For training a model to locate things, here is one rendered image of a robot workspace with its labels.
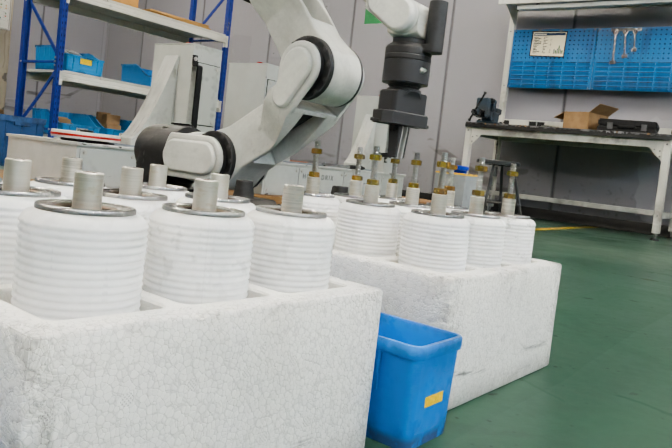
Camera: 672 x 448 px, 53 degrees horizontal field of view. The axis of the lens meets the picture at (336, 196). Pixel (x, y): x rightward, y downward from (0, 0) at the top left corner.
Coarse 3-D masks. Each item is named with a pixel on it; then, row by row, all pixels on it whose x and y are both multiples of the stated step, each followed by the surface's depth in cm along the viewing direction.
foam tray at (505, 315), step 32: (352, 256) 96; (384, 288) 92; (416, 288) 89; (448, 288) 86; (480, 288) 92; (512, 288) 101; (544, 288) 111; (416, 320) 89; (448, 320) 86; (480, 320) 93; (512, 320) 102; (544, 320) 113; (480, 352) 95; (512, 352) 104; (544, 352) 115; (480, 384) 96
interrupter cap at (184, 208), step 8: (168, 208) 59; (176, 208) 59; (184, 208) 60; (216, 208) 64; (224, 208) 65; (232, 208) 65; (208, 216) 59; (216, 216) 59; (224, 216) 59; (232, 216) 60; (240, 216) 61
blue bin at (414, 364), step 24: (384, 336) 88; (408, 336) 86; (432, 336) 84; (456, 336) 80; (384, 360) 76; (408, 360) 74; (432, 360) 76; (384, 384) 76; (408, 384) 74; (432, 384) 77; (384, 408) 76; (408, 408) 74; (432, 408) 78; (384, 432) 76; (408, 432) 75; (432, 432) 79
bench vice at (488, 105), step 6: (480, 102) 543; (486, 102) 552; (492, 102) 555; (480, 108) 555; (486, 108) 551; (492, 108) 559; (474, 114) 548; (480, 114) 548; (486, 114) 552; (492, 114) 560; (498, 114) 568; (468, 120) 548; (480, 120) 564; (486, 120) 563; (492, 120) 558; (498, 120) 569
